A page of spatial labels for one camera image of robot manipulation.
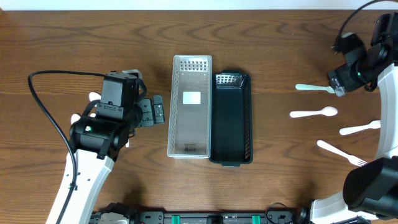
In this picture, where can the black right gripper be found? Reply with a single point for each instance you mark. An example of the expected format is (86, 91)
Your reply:
(347, 73)

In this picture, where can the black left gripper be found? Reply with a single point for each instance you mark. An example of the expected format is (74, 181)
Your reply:
(148, 112)

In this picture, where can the white plastic spoon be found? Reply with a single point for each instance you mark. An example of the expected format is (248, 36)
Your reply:
(326, 111)
(93, 96)

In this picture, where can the mint plastic fork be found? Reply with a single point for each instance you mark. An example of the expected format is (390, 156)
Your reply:
(306, 87)

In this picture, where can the white plastic fork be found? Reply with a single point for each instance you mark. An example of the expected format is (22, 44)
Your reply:
(351, 158)
(376, 124)

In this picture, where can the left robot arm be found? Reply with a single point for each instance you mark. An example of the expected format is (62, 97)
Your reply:
(97, 137)

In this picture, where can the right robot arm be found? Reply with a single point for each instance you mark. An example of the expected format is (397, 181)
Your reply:
(370, 191)

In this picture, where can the white label sticker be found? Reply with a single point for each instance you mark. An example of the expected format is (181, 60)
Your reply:
(191, 97)

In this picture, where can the clear perforated plastic basket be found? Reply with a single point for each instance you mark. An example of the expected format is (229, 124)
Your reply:
(190, 125)

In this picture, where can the black perforated plastic basket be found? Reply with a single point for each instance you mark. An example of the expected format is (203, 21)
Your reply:
(231, 129)

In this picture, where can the white plastic utensil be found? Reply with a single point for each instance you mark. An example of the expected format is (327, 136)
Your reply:
(76, 117)

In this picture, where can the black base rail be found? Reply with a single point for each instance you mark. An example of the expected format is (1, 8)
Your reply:
(121, 213)

